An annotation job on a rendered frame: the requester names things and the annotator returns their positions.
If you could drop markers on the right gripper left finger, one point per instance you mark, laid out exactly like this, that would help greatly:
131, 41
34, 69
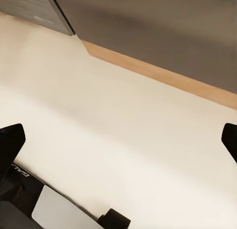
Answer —
12, 139

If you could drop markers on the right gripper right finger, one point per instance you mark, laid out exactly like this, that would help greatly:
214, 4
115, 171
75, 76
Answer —
229, 139

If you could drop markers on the dishwasher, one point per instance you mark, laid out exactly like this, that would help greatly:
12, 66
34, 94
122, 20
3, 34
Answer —
40, 12

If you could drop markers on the cabinet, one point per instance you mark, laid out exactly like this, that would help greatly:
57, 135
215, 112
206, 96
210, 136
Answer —
193, 38

